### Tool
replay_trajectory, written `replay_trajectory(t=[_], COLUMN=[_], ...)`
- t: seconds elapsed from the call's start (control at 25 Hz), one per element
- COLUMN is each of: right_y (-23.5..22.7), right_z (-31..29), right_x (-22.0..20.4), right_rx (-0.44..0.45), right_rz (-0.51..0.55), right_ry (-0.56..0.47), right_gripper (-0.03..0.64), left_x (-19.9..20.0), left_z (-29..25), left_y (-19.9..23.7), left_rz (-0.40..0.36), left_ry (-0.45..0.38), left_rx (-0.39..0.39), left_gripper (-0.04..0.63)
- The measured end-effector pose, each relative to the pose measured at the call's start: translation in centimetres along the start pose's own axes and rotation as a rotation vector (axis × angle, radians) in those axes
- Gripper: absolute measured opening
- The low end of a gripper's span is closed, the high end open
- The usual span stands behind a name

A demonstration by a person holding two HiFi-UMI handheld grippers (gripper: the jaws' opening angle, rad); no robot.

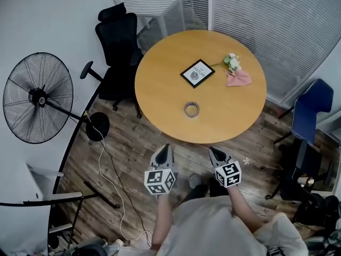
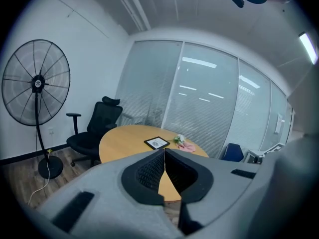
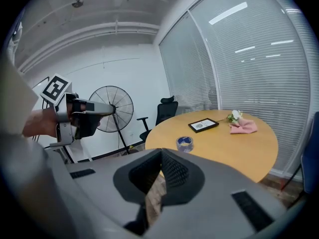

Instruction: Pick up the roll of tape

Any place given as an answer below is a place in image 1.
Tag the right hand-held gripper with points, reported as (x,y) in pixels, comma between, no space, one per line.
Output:
(228,174)

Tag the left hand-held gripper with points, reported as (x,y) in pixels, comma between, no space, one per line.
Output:
(160,179)

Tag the roll of clear tape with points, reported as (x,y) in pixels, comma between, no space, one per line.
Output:
(191,109)

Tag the person's left forearm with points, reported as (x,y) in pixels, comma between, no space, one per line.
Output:
(162,220)

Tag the person's right forearm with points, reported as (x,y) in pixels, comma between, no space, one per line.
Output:
(243,209)

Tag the person's grey shoe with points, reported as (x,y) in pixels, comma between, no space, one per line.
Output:
(195,180)

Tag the person's dark trousers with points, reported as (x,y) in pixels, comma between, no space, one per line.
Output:
(202,191)

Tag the pink cloth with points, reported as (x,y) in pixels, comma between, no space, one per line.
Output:
(238,78)

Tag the person's white shirt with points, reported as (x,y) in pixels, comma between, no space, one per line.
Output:
(213,228)

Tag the black framed picture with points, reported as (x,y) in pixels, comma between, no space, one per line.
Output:
(197,73)

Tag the round wooden table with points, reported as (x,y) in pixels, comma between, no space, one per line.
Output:
(170,63)

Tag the white flower bouquet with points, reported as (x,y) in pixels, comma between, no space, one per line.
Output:
(231,62)

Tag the black swivel chair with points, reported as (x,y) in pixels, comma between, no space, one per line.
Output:
(303,175)

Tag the blue chair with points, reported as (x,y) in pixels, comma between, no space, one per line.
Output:
(311,111)

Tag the black office chair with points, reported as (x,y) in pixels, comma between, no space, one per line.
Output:
(117,52)

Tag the black standing fan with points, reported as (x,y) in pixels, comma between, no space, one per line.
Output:
(37,97)

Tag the white table behind glass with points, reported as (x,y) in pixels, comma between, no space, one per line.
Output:
(157,7)

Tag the white desk with black frame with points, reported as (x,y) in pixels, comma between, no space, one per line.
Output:
(24,217)

